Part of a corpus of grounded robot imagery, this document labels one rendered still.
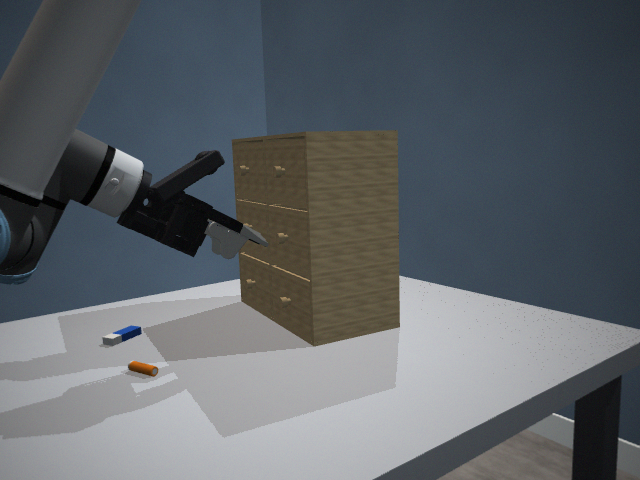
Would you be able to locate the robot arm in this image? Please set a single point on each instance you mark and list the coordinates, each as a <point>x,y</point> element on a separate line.
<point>44,93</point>

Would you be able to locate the blue and white eraser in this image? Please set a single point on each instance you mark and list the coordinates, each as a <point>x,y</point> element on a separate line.
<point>121,335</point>

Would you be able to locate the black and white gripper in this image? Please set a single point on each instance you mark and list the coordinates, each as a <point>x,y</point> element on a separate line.
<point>187,217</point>

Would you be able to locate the brown wooden drawer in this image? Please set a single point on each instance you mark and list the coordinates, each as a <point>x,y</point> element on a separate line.
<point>292,300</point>
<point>253,214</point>
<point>249,170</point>
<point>255,276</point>
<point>288,230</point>
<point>286,171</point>

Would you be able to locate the brown wooden chest of drawers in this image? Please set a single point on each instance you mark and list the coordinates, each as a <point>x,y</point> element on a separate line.
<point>353,231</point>

